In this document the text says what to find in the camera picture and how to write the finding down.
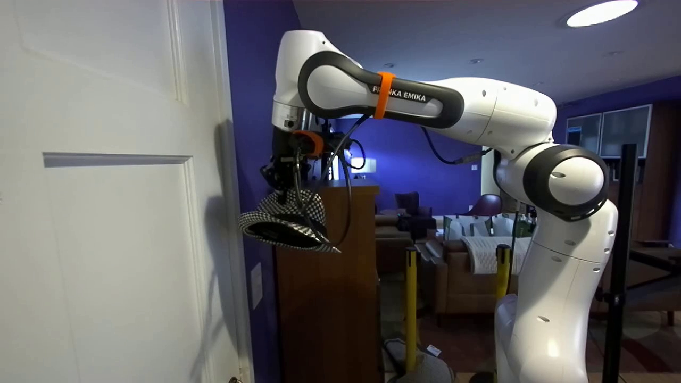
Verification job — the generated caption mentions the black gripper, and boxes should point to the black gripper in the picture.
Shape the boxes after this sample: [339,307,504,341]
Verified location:
[260,125,330,214]

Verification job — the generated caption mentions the checkered fedora hat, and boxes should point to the checkered fedora hat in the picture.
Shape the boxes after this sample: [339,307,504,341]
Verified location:
[241,185,343,255]

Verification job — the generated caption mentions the white panelled door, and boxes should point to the white panelled door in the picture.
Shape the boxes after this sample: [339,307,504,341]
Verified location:
[0,0,256,383]

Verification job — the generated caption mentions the brown wooden cabinet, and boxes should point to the brown wooden cabinet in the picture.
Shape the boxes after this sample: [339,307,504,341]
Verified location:
[272,185,386,383]

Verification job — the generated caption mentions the yellow tripod leg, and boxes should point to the yellow tripod leg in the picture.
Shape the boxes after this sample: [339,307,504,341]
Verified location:
[493,242,512,302]
[402,244,421,376]

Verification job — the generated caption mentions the brown sofa with cushions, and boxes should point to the brown sofa with cushions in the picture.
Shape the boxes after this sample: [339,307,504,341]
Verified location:
[423,210,524,318]

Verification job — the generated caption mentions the black vertical pole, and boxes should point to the black vertical pole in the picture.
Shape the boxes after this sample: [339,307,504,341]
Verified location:
[601,142,639,383]

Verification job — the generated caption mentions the round ceiling light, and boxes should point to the round ceiling light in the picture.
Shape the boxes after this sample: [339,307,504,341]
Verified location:
[563,0,641,31]

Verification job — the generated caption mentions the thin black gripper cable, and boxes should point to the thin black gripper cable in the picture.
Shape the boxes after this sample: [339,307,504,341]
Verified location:
[321,112,371,248]

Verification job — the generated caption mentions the white light switch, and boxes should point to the white light switch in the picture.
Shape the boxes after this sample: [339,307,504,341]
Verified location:
[246,261,265,311]

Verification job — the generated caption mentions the black camera on tripod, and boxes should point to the black camera on tripod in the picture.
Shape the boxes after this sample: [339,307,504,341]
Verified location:
[394,190,440,242]

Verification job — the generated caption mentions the orange cable strap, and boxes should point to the orange cable strap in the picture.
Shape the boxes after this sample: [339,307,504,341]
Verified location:
[372,69,396,121]

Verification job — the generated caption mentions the glass fronted wall cabinet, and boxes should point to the glass fronted wall cabinet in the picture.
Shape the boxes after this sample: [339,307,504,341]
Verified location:
[563,104,654,159]

